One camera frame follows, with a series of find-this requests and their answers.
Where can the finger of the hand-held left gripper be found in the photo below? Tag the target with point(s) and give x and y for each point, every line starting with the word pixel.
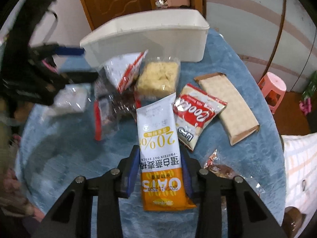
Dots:
pixel 70 50
pixel 81 77

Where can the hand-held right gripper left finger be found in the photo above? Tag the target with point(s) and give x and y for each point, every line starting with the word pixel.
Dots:
pixel 132 173

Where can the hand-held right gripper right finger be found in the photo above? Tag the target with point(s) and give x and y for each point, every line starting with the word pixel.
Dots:
pixel 188 178

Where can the clear red-striped zip bag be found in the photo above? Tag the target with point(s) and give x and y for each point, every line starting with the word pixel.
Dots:
pixel 116 99

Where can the white and orange oat bar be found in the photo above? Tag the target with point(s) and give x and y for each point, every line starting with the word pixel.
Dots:
pixel 158 141

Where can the white plastic storage bin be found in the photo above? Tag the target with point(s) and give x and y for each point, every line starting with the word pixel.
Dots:
pixel 148 34

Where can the large white snack packet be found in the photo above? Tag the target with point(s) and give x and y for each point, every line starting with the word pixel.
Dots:
pixel 71 99

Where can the clear nut packet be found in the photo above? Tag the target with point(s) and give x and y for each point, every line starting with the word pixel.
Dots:
pixel 223 168

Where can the blue fluffy blanket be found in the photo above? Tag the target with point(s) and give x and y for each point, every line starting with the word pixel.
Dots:
pixel 74 153

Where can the brown wooden door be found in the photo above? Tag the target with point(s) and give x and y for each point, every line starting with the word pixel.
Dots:
pixel 111 2

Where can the red and white cookie packet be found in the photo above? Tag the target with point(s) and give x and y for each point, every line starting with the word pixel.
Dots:
pixel 195 114

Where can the clear puffed rice cake packet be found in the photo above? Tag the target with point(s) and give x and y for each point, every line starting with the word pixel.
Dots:
pixel 158 79

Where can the beige cracker packet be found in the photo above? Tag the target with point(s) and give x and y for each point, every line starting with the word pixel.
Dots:
pixel 230 104

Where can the shiny crumpled wrappers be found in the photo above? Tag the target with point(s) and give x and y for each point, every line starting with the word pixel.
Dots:
pixel 161 2

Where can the checked blanket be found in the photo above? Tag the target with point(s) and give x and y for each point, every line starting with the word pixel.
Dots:
pixel 299 168

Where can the round wooden bed knob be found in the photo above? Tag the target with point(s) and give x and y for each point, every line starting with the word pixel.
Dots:
pixel 293 218

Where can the pink plastic stool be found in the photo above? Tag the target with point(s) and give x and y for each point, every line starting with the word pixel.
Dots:
pixel 272 86

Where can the pink toy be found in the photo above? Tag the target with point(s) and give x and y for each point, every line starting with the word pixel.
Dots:
pixel 305 106

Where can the green bag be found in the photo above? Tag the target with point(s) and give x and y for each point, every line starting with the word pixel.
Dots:
pixel 311 86

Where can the pale blue floral wardrobe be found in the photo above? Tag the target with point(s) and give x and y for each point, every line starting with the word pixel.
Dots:
pixel 260 29

